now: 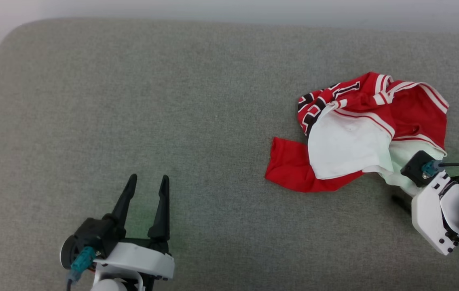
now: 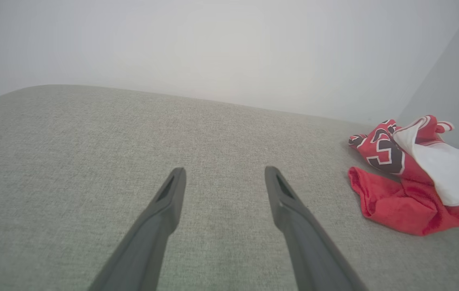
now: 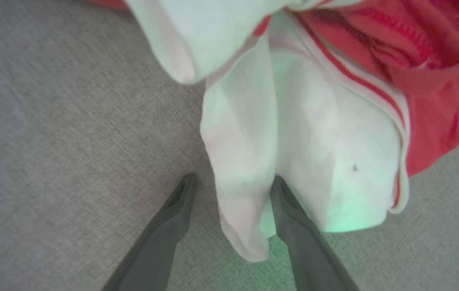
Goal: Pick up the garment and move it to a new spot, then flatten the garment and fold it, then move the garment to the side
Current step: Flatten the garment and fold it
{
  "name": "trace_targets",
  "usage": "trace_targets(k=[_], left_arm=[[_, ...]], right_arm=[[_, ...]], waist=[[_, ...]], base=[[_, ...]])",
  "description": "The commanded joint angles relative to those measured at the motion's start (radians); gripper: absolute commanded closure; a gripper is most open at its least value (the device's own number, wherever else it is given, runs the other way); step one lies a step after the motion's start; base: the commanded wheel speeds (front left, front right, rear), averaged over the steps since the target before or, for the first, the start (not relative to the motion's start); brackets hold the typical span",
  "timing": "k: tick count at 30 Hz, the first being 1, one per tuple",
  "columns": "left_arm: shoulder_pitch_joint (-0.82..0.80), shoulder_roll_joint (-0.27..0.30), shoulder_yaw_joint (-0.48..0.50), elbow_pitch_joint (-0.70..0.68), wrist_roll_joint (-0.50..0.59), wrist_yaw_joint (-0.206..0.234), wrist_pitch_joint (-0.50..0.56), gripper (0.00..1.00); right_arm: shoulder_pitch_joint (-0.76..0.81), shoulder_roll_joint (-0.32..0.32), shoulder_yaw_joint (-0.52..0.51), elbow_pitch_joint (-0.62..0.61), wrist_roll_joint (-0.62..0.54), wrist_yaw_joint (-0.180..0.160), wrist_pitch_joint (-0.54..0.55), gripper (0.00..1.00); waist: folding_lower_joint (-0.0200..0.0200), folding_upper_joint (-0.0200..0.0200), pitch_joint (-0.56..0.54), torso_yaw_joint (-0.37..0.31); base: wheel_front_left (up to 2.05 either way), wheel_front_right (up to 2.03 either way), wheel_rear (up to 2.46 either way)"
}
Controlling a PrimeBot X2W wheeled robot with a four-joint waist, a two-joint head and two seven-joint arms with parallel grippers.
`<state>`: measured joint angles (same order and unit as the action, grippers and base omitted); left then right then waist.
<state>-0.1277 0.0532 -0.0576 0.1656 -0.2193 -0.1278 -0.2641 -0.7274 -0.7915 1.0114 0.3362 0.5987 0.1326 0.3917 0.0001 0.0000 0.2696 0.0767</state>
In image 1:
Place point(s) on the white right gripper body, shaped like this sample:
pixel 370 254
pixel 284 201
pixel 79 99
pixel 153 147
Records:
pixel 427 214

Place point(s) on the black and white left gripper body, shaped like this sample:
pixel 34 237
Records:
pixel 140 256

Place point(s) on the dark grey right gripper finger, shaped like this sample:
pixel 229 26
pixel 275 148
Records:
pixel 401 203

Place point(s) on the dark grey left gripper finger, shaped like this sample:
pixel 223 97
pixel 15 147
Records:
pixel 126 202
pixel 161 214

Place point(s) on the red and white jersey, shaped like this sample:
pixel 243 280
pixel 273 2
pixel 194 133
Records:
pixel 350 141

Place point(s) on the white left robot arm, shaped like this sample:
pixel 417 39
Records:
pixel 110 285

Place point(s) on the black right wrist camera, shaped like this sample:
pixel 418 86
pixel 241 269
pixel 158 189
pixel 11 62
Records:
pixel 415 167

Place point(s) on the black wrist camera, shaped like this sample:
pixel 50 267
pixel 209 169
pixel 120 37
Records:
pixel 67 252
pixel 415 167

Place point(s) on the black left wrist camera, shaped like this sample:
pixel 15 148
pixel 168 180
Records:
pixel 67 252

